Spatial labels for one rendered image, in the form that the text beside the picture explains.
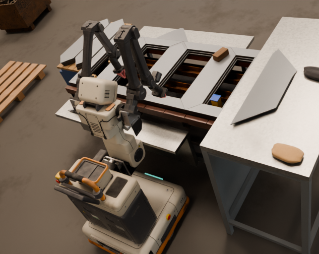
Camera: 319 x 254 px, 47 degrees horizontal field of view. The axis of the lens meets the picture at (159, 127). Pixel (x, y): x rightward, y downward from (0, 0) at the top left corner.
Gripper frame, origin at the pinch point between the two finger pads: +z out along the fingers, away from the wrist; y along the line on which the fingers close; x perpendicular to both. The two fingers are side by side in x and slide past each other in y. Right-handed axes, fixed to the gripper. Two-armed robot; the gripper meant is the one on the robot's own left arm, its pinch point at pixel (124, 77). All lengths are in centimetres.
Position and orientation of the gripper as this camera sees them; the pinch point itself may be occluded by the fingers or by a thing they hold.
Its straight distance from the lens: 294.5
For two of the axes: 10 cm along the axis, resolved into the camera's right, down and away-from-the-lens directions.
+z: 4.6, 7.2, 5.2
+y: -7.2, -0.3, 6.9
